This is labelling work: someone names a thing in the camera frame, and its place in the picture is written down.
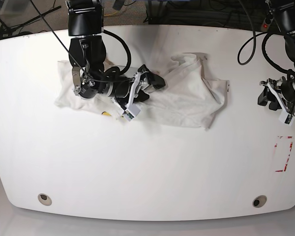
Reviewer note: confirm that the black white gripper image right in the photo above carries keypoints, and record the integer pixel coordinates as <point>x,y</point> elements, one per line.
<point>280,94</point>

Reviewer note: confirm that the black white gripper image left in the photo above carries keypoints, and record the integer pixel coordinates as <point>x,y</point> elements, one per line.
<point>113,84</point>

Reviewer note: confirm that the white T-shirt with yellow print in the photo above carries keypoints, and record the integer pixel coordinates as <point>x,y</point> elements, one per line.
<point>188,99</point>

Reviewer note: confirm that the red tape rectangle marking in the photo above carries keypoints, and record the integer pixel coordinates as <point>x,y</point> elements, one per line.
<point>282,152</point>

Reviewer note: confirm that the right table grommet hole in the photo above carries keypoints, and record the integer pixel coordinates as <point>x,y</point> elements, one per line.
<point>259,201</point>

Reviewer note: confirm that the table grommet hole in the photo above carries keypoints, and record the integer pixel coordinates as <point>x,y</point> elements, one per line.
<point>44,199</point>
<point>259,201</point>

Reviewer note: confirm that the left table grommet hole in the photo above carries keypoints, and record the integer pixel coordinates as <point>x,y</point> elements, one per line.
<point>44,199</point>

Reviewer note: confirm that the black tripod stand legs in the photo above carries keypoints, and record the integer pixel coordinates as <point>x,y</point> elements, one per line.
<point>29,21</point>

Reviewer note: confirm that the wrist camera module image right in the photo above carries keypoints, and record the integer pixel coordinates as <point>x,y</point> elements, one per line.
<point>286,118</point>

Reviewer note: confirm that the wrist camera module image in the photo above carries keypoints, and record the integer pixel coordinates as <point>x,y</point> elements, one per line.
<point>131,112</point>
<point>286,118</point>

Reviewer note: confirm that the wrist camera module image left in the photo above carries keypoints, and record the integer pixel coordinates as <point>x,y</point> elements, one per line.
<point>131,112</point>

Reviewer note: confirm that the black power strip red switch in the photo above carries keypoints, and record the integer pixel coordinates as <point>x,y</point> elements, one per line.
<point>267,22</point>

